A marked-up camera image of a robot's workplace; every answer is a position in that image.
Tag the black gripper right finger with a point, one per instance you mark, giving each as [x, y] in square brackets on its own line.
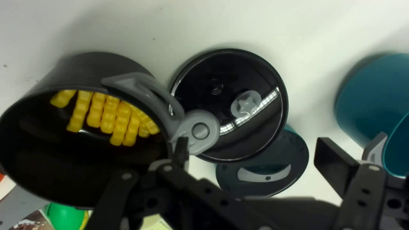
[355, 192]

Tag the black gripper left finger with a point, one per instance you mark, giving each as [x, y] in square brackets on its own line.
[115, 199]

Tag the black pot lid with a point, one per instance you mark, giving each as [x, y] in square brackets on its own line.
[250, 77]

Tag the black toy pot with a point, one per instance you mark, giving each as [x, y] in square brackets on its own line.
[64, 166]

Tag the teal toy pot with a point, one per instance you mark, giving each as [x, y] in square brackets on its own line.
[374, 97]

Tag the green plastic cup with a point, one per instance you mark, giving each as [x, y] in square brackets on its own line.
[64, 216]

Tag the small printed card pack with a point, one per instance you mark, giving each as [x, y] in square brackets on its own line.
[33, 222]

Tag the dark teal frying pan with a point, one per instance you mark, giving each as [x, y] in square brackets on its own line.
[272, 179]

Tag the yellow toy corn cob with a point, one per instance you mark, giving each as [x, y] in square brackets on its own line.
[102, 115]

